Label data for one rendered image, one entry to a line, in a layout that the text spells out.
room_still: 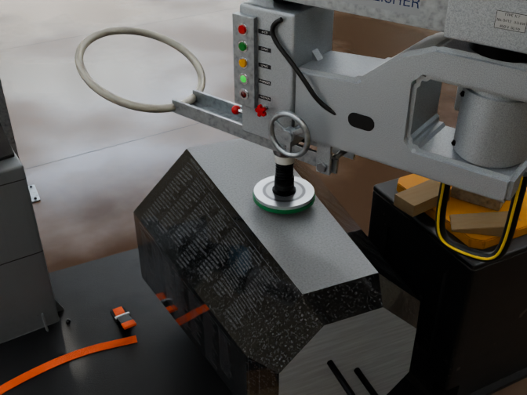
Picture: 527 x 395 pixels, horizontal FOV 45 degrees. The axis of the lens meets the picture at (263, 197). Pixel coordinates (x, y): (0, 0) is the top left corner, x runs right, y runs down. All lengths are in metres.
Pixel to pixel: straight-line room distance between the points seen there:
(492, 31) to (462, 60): 0.11
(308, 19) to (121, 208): 2.29
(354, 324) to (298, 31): 0.87
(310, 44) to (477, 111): 0.54
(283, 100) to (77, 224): 2.13
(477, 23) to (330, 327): 0.92
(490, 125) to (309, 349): 0.81
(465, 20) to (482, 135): 0.29
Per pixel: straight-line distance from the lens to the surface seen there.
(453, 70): 1.65
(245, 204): 2.26
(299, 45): 1.87
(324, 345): 1.93
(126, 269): 3.39
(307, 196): 2.20
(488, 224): 2.38
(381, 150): 1.82
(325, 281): 1.93
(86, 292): 3.29
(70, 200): 4.05
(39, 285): 3.02
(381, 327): 2.01
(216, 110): 2.35
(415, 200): 2.41
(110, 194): 4.04
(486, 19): 1.56
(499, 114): 1.66
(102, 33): 2.60
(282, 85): 1.91
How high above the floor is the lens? 2.10
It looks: 33 degrees down
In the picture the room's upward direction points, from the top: straight up
